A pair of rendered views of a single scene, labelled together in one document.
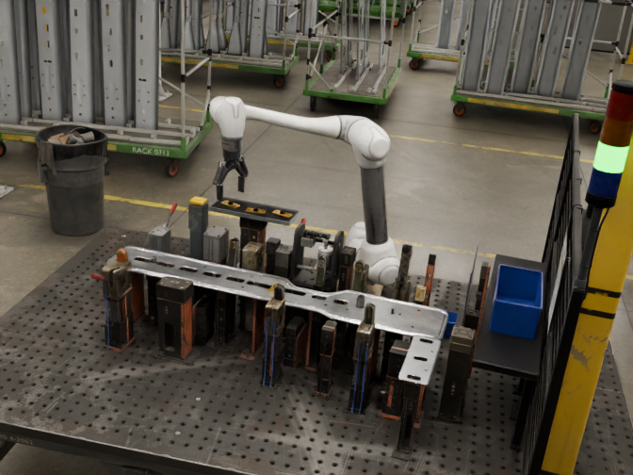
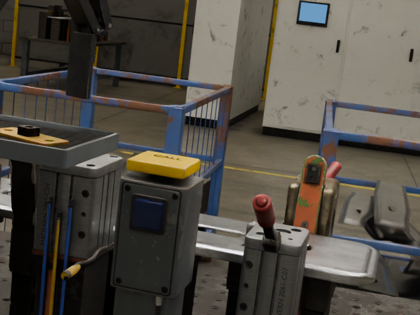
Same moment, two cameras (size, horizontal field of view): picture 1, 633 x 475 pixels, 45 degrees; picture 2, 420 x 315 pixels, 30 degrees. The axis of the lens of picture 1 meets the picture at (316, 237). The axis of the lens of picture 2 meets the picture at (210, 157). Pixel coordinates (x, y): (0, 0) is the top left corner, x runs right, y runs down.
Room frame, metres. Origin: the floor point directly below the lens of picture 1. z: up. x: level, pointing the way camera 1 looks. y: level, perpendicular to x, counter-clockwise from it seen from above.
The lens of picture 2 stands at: (3.84, 0.55, 1.31)
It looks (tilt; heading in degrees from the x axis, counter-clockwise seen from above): 10 degrees down; 178
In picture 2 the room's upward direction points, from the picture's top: 7 degrees clockwise
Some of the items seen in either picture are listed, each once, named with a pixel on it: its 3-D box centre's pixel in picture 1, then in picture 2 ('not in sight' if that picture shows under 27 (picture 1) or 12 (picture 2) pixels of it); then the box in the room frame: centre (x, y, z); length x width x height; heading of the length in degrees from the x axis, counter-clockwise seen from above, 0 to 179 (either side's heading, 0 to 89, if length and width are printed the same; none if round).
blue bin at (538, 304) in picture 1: (516, 300); not in sight; (2.49, -0.76, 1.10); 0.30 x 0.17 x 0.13; 167
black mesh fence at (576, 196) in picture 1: (536, 355); not in sight; (2.63, -0.93, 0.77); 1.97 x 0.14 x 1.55; 165
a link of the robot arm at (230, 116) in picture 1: (231, 115); not in sight; (3.05, 0.39, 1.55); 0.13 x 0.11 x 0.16; 23
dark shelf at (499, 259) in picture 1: (513, 308); not in sight; (2.57, -0.78, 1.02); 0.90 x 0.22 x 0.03; 165
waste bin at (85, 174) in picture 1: (74, 181); not in sight; (5.17, 1.79, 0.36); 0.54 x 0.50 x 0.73; 170
